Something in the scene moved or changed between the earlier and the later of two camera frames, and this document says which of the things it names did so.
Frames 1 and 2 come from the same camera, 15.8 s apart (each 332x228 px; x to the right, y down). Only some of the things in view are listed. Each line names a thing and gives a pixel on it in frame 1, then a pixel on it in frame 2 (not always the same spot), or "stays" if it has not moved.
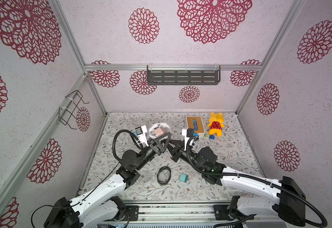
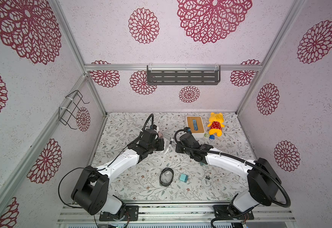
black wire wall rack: x=70 y=108 stays
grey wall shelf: x=183 y=74 stays
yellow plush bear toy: x=215 y=120 stays
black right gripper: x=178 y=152 → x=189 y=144
